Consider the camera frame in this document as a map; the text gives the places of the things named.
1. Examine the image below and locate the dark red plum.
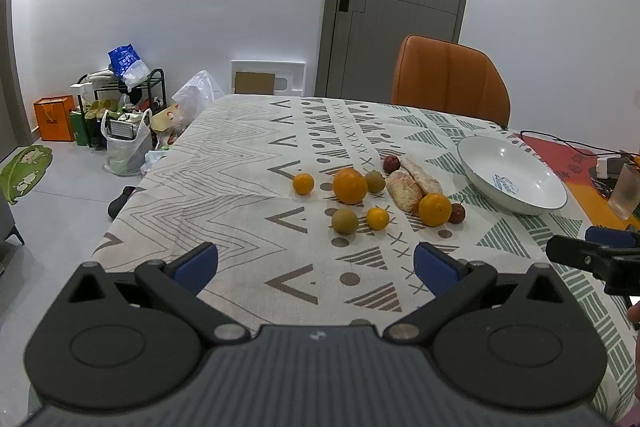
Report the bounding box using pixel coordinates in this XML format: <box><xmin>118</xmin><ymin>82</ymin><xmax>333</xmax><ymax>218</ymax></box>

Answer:
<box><xmin>448</xmin><ymin>202</ymin><xmax>466</xmax><ymax>225</ymax></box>

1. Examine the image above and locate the medium orange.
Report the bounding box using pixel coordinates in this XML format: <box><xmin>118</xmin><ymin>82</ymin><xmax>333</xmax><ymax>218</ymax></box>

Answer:
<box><xmin>418</xmin><ymin>193</ymin><xmax>452</xmax><ymax>228</ymax></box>

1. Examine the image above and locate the small yellow orange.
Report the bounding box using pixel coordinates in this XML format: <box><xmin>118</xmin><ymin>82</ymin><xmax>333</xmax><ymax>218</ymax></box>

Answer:
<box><xmin>366</xmin><ymin>207</ymin><xmax>390</xmax><ymax>231</ymax></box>

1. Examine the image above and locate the peeled pomelo segment back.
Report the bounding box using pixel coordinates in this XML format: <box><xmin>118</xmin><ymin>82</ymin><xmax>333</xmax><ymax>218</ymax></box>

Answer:
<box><xmin>400</xmin><ymin>157</ymin><xmax>442</xmax><ymax>195</ymax></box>

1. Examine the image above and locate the peeled pomelo segment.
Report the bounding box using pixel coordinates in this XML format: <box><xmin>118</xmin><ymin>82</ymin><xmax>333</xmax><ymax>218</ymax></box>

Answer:
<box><xmin>386</xmin><ymin>169</ymin><xmax>423</xmax><ymax>213</ymax></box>
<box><xmin>400</xmin><ymin>157</ymin><xmax>442</xmax><ymax>195</ymax></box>

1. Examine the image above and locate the peeled pomelo segment front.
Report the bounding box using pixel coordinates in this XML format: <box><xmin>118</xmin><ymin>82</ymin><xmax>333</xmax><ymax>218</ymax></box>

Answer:
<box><xmin>386</xmin><ymin>169</ymin><xmax>423</xmax><ymax>213</ymax></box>

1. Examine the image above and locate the green fruit front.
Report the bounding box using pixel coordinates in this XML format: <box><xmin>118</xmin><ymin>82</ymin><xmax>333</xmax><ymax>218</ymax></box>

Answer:
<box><xmin>332</xmin><ymin>209</ymin><xmax>359</xmax><ymax>235</ymax></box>

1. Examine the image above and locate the green brown kiwi fruit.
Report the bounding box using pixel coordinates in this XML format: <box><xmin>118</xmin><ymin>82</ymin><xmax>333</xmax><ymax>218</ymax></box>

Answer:
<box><xmin>364</xmin><ymin>170</ymin><xmax>386</xmax><ymax>194</ymax></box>

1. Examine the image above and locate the large orange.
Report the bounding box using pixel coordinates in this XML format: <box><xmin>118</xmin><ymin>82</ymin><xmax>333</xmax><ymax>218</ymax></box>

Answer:
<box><xmin>332</xmin><ymin>168</ymin><xmax>368</xmax><ymax>205</ymax></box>

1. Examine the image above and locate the person's hand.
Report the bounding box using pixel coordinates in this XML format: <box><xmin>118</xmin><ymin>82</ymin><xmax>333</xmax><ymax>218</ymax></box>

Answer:
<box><xmin>627</xmin><ymin>301</ymin><xmax>640</xmax><ymax>327</ymax></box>

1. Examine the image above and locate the frosted glass cup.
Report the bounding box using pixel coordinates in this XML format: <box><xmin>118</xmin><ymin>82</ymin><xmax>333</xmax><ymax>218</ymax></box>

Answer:
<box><xmin>608</xmin><ymin>164</ymin><xmax>640</xmax><ymax>220</ymax></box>

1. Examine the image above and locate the white charger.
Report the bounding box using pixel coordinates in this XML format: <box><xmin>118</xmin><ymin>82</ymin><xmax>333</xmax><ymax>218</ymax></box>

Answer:
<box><xmin>596</xmin><ymin>156</ymin><xmax>626</xmax><ymax>180</ymax></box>

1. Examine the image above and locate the black shoe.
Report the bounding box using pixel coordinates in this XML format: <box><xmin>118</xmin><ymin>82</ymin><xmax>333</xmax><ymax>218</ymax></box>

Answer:
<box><xmin>107</xmin><ymin>185</ymin><xmax>137</xmax><ymax>220</ymax></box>

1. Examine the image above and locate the red table mat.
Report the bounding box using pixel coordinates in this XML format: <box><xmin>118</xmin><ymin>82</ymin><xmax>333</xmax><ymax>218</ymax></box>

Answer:
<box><xmin>518</xmin><ymin>131</ymin><xmax>639</xmax><ymax>230</ymax></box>

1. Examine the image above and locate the white plate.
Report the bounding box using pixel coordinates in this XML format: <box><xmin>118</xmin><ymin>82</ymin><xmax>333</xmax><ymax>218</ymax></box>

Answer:
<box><xmin>457</xmin><ymin>135</ymin><xmax>568</xmax><ymax>216</ymax></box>

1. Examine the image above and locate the red plum back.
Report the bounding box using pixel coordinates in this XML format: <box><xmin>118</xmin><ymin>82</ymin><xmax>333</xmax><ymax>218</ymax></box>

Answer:
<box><xmin>383</xmin><ymin>155</ymin><xmax>401</xmax><ymax>173</ymax></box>

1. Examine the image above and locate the white tote bag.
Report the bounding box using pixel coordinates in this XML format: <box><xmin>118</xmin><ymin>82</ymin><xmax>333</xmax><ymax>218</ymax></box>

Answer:
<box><xmin>101</xmin><ymin>109</ymin><xmax>153</xmax><ymax>176</ymax></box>

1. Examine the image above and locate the patterned tablecloth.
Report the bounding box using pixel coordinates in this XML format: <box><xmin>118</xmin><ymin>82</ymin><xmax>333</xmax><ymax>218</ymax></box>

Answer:
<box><xmin>92</xmin><ymin>93</ymin><xmax>640</xmax><ymax>423</ymax></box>

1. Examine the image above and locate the white plastic bag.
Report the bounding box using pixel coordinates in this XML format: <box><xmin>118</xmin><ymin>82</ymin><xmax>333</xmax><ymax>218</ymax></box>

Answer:
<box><xmin>171</xmin><ymin>70</ymin><xmax>224</xmax><ymax>128</ymax></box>

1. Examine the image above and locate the green box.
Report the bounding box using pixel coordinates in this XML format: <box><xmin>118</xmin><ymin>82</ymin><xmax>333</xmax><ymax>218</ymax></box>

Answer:
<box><xmin>70</xmin><ymin>110</ymin><xmax>90</xmax><ymax>146</ymax></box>

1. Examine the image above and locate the green floor mat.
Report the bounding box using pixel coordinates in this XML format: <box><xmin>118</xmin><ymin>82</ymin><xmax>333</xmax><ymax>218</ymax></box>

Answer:
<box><xmin>1</xmin><ymin>145</ymin><xmax>53</xmax><ymax>205</ymax></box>

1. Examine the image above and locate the orange chair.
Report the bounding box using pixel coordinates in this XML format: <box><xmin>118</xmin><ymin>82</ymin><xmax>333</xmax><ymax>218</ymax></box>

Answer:
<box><xmin>390</xmin><ymin>35</ymin><xmax>511</xmax><ymax>128</ymax></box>

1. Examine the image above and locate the black metal rack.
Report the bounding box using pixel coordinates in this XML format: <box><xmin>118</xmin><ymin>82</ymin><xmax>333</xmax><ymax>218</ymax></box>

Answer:
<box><xmin>70</xmin><ymin>67</ymin><xmax>168</xmax><ymax>150</ymax></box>

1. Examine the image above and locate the orange paper bag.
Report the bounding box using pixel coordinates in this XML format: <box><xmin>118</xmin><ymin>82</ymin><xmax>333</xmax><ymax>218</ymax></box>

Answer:
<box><xmin>34</xmin><ymin>95</ymin><xmax>74</xmax><ymax>142</ymax></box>

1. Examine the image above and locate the cardboard piece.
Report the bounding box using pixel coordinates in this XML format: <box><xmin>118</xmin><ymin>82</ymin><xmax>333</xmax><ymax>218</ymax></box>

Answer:
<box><xmin>233</xmin><ymin>72</ymin><xmax>276</xmax><ymax>95</ymax></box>

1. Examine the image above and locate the blue white bag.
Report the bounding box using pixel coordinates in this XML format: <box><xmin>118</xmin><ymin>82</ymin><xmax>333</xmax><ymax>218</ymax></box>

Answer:
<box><xmin>108</xmin><ymin>44</ymin><xmax>151</xmax><ymax>91</ymax></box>

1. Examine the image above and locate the white foam packaging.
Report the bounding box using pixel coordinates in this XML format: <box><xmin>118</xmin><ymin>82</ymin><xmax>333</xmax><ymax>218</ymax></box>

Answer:
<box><xmin>231</xmin><ymin>60</ymin><xmax>306</xmax><ymax>96</ymax></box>

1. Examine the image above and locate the black cable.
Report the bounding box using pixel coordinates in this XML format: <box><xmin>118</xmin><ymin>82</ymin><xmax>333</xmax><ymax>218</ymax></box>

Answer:
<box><xmin>519</xmin><ymin>129</ymin><xmax>640</xmax><ymax>158</ymax></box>

